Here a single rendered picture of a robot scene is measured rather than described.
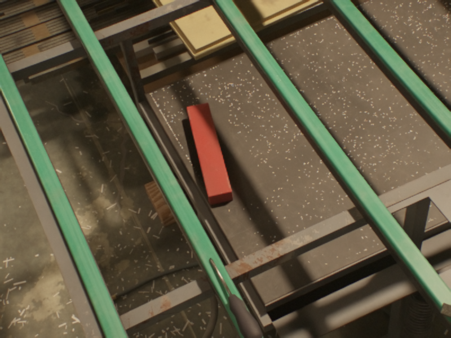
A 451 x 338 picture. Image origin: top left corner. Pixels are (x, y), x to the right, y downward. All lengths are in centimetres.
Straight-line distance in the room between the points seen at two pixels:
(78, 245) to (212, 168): 49
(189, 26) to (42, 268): 93
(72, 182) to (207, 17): 84
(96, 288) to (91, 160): 135
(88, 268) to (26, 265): 111
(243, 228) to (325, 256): 21
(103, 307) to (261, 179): 62
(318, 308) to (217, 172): 42
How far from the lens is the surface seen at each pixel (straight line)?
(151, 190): 268
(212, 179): 195
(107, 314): 153
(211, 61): 268
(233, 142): 206
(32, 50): 281
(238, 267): 158
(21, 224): 278
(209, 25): 230
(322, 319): 182
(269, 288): 182
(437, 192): 166
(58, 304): 258
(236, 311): 147
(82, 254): 161
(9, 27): 292
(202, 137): 203
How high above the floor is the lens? 220
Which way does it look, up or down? 53 degrees down
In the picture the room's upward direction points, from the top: 10 degrees counter-clockwise
